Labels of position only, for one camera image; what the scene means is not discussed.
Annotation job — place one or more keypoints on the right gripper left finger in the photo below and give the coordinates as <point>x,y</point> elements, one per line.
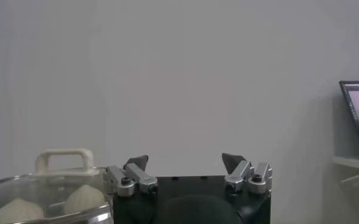
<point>139,178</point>

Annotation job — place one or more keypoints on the round glass pot lid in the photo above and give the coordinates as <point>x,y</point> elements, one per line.
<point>60,153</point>

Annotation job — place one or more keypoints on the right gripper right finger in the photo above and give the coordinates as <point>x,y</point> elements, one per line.
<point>243,175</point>

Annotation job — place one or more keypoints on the stainless steel steamer basket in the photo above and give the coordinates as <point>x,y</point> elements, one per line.
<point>100,217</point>

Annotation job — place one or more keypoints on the white steamed baozi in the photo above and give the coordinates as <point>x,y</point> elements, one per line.
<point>84,201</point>
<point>14,213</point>

